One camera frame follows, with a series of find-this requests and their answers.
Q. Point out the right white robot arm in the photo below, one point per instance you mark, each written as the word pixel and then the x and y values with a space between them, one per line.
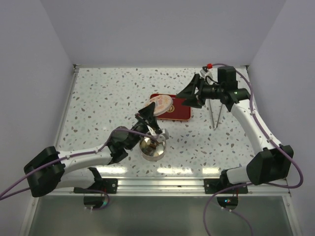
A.
pixel 272 160

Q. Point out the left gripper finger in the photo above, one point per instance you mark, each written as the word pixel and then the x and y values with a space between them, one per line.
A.
pixel 147 113
pixel 153 124

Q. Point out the round silver tin lid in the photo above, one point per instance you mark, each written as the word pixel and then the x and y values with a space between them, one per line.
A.
pixel 162 104

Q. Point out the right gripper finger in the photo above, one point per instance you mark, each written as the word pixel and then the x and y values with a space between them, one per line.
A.
pixel 189 90
pixel 193 103

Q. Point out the red rectangular tray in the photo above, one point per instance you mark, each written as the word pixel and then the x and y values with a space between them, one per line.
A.
pixel 177 112

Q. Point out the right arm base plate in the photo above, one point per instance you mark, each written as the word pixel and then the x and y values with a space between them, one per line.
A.
pixel 213 185

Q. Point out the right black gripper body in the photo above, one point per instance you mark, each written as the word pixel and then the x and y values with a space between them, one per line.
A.
pixel 210 91

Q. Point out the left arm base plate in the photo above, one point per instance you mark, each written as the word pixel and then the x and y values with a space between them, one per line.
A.
pixel 105 185

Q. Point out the aluminium mounting rail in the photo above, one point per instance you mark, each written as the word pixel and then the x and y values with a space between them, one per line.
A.
pixel 185 186

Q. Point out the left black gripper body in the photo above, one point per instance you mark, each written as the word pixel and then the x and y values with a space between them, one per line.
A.
pixel 141 126

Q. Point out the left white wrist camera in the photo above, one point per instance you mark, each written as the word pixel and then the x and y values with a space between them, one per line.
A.
pixel 160 135

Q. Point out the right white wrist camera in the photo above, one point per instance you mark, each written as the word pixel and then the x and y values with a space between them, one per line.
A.
pixel 206 71

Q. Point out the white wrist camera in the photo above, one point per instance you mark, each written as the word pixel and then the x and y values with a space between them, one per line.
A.
pixel 160 135
pixel 206 71

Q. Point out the metal tongs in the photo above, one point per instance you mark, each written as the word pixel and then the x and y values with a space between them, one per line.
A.
pixel 215 109

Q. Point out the round silver tin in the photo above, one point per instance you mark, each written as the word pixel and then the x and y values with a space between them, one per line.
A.
pixel 161 150

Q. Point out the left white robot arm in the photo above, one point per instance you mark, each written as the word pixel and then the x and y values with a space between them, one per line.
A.
pixel 52 169

